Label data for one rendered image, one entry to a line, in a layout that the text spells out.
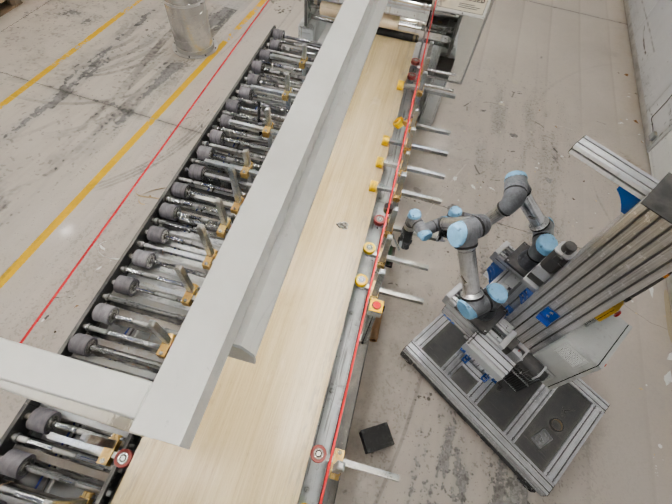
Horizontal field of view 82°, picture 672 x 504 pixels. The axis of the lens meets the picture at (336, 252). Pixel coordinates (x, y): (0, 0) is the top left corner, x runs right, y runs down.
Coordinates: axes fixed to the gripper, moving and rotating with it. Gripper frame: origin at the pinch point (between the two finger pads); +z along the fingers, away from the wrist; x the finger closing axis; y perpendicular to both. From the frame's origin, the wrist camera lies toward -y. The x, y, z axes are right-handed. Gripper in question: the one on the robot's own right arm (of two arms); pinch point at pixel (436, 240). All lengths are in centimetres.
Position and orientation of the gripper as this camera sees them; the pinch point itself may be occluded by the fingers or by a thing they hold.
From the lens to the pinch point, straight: 279.4
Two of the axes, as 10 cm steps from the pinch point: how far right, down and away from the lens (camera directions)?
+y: 9.7, 2.5, -0.7
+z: -0.7, 5.3, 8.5
